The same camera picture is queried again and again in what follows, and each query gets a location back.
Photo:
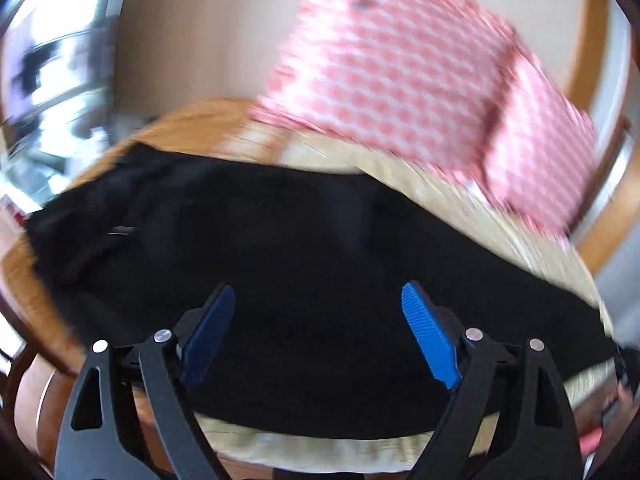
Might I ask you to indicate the round wooden table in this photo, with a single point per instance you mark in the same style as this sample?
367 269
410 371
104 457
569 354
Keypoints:
165 125

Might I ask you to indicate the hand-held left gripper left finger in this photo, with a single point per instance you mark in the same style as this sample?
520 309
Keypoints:
210 330

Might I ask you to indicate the black pants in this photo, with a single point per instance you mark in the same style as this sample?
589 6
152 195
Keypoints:
310 270

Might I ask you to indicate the wooden chair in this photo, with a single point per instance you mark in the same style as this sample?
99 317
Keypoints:
597 150

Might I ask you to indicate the beige cloth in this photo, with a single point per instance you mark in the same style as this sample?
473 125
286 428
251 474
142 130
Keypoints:
450 200

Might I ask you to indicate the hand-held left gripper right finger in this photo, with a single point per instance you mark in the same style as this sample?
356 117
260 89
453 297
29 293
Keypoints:
430 332

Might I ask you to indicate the pink checkered cloth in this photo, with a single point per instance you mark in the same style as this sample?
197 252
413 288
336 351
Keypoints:
400 80

